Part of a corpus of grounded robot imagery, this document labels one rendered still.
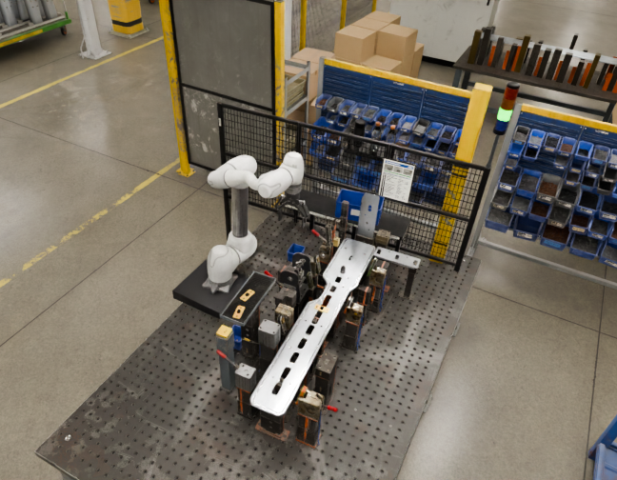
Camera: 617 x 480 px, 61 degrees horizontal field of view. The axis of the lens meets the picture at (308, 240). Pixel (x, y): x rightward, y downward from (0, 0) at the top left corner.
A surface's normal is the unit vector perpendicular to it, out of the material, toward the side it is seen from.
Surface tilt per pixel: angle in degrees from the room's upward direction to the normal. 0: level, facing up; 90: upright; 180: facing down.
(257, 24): 90
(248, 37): 90
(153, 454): 0
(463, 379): 0
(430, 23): 90
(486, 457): 0
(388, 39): 90
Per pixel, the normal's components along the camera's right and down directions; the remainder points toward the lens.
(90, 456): 0.04, -0.77
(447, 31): -0.46, 0.55
